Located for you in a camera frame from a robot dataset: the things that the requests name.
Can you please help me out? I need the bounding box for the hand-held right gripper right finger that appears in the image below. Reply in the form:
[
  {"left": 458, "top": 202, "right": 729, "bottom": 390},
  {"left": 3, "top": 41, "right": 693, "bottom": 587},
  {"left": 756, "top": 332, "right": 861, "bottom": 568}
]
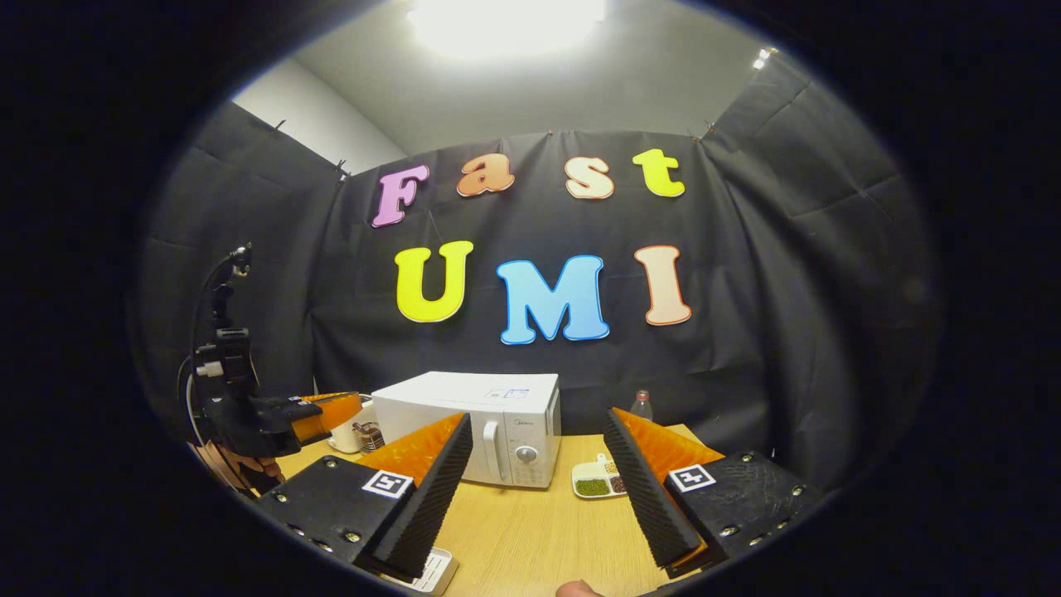
[{"left": 603, "top": 407, "right": 821, "bottom": 579}]

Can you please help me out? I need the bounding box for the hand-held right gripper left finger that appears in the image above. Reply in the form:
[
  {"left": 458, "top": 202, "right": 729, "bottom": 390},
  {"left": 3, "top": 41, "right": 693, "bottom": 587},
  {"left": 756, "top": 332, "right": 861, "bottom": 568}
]
[{"left": 255, "top": 412, "right": 474, "bottom": 581}]

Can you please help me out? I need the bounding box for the white microwave oven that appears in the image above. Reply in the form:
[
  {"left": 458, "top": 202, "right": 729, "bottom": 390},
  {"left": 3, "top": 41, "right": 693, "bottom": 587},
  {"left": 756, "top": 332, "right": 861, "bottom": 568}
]
[{"left": 371, "top": 371, "right": 563, "bottom": 489}]

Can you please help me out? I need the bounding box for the white toaster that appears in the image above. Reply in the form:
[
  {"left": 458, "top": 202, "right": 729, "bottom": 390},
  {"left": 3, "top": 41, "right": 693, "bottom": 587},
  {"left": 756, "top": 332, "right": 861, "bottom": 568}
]
[{"left": 327, "top": 398, "right": 378, "bottom": 454}]

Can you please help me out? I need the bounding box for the white divided dish of beans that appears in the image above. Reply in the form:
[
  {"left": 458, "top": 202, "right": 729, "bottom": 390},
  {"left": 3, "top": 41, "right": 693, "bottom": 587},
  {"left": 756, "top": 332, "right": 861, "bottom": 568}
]
[{"left": 571, "top": 454, "right": 628, "bottom": 500}]

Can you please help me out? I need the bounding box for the white rectangular tray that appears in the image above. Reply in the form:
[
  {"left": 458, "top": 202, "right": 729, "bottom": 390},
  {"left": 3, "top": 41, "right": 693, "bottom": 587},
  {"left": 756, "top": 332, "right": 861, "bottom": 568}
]
[{"left": 390, "top": 547, "right": 459, "bottom": 596}]

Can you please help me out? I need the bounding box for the black backdrop cloth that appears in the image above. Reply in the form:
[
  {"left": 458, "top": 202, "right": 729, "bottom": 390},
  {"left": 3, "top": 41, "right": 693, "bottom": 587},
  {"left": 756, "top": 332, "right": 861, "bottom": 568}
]
[{"left": 133, "top": 54, "right": 942, "bottom": 498}]

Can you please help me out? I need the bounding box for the large ceiling light panel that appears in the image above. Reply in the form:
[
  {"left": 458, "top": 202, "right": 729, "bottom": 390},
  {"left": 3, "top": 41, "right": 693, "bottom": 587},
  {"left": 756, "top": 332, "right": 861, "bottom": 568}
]
[{"left": 406, "top": 0, "right": 610, "bottom": 59}]

